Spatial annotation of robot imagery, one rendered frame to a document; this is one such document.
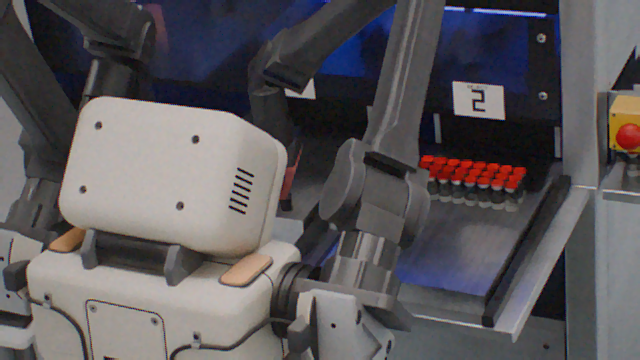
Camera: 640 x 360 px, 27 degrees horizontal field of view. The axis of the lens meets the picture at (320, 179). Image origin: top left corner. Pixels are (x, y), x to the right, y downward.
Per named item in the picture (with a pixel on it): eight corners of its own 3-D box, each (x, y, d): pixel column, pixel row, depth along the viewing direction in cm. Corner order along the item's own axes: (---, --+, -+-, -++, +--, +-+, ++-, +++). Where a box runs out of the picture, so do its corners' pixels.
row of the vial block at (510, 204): (416, 191, 220) (414, 167, 218) (520, 206, 213) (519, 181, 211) (411, 198, 219) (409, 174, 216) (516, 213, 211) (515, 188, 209)
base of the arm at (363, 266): (287, 289, 143) (389, 309, 138) (308, 220, 145) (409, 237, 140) (315, 313, 150) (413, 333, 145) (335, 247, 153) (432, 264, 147)
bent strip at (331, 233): (338, 216, 217) (335, 185, 214) (355, 219, 216) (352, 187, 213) (300, 263, 206) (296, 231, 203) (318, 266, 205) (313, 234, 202)
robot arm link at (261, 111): (247, 91, 204) (283, 85, 204) (245, 70, 210) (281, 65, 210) (254, 129, 208) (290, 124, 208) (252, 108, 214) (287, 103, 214)
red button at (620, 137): (620, 139, 209) (620, 117, 207) (645, 142, 207) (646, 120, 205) (614, 151, 206) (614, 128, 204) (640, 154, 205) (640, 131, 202)
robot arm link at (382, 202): (351, 241, 143) (394, 258, 144) (376, 154, 146) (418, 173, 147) (317, 251, 151) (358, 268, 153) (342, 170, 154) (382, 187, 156)
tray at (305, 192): (256, 122, 249) (254, 106, 247) (385, 138, 238) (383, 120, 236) (165, 217, 223) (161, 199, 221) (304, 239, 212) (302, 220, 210)
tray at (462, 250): (404, 174, 226) (403, 157, 224) (554, 195, 215) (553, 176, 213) (320, 286, 200) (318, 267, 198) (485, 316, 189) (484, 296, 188)
